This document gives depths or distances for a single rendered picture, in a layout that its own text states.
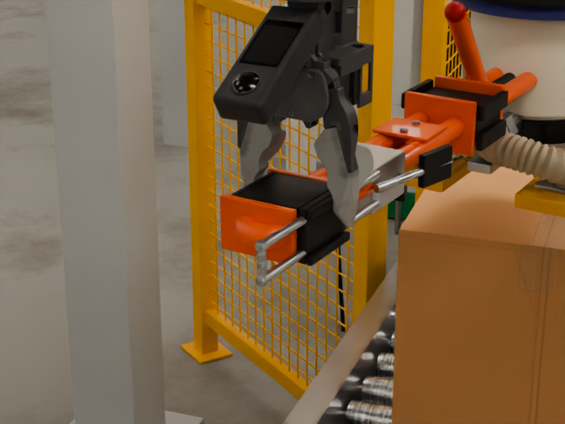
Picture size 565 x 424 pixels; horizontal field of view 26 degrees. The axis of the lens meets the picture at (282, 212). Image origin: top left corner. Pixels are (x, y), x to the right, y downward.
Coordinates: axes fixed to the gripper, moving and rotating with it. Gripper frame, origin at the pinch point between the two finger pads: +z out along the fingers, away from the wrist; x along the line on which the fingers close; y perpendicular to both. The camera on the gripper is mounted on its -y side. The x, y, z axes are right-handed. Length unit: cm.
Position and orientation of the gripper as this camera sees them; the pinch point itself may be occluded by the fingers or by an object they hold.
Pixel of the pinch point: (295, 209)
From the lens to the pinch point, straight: 107.3
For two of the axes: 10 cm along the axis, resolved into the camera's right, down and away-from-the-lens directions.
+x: -8.5, -2.0, 4.9
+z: 0.0, 9.3, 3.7
